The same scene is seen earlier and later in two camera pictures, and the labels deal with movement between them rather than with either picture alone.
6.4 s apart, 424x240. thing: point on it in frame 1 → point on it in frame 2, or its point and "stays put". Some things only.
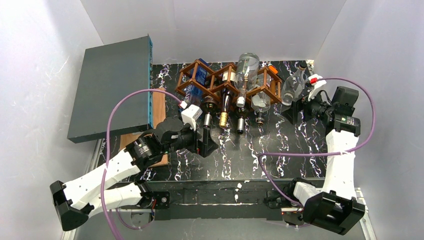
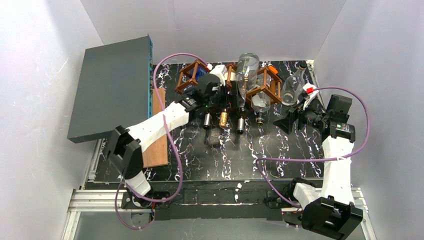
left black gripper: x=202 y=142 → x=228 y=98
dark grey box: x=108 y=72 stays put
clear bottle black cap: x=293 y=86 stays put
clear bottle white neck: x=246 y=75 stays put
